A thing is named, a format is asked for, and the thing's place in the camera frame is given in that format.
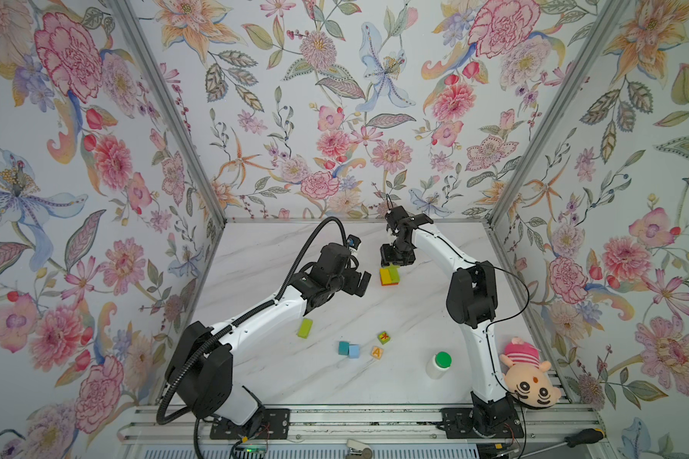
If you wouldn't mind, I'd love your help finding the light blue cube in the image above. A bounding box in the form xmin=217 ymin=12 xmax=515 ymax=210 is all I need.
xmin=348 ymin=344 xmax=360 ymax=359

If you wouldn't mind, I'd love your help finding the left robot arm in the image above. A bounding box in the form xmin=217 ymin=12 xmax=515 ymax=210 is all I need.
xmin=156 ymin=235 xmax=371 ymax=435

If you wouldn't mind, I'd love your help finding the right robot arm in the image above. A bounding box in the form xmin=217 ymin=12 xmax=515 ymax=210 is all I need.
xmin=380 ymin=206 xmax=516 ymax=437

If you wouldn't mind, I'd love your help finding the wood cube letter A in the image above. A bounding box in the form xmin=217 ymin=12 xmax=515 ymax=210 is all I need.
xmin=371 ymin=346 xmax=384 ymax=360

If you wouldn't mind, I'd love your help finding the white bottle green cap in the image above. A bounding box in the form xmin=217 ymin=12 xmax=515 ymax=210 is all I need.
xmin=426 ymin=351 xmax=453 ymax=380

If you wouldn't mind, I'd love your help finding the pink plush toy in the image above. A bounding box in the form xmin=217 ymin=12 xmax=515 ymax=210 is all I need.
xmin=500 ymin=338 xmax=562 ymax=409

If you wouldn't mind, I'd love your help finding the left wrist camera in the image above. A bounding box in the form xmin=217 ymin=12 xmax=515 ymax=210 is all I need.
xmin=346 ymin=234 xmax=362 ymax=254

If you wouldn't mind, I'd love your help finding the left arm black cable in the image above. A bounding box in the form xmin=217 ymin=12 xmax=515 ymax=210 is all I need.
xmin=156 ymin=216 xmax=348 ymax=459

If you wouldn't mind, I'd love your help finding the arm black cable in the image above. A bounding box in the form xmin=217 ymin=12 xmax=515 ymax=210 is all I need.
xmin=156 ymin=216 xmax=348 ymax=459
xmin=424 ymin=223 xmax=531 ymax=403

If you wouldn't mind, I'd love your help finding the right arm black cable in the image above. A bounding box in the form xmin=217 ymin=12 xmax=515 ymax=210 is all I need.
xmin=424 ymin=223 xmax=531 ymax=403

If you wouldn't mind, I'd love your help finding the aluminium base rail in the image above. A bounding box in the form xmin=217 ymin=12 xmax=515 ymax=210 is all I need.
xmin=119 ymin=404 xmax=605 ymax=445

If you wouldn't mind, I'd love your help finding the black handled screwdriver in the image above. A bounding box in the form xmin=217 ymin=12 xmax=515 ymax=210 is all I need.
xmin=519 ymin=428 xmax=606 ymax=458

